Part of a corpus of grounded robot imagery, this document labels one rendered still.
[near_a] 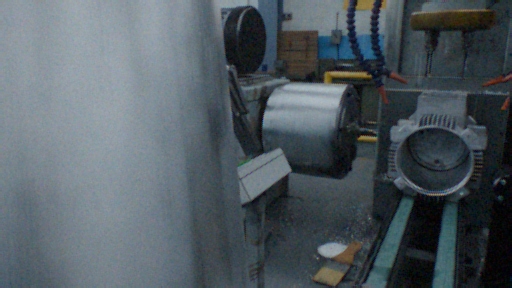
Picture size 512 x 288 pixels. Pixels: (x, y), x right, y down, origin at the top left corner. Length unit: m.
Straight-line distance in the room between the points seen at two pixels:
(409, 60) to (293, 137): 0.45
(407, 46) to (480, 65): 0.19
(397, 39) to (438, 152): 0.34
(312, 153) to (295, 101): 0.14
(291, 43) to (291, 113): 5.13
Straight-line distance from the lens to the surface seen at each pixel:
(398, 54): 1.30
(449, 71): 1.30
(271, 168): 0.72
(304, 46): 6.11
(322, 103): 1.04
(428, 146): 1.20
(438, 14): 1.03
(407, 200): 1.03
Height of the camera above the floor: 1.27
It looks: 14 degrees down
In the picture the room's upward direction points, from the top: straight up
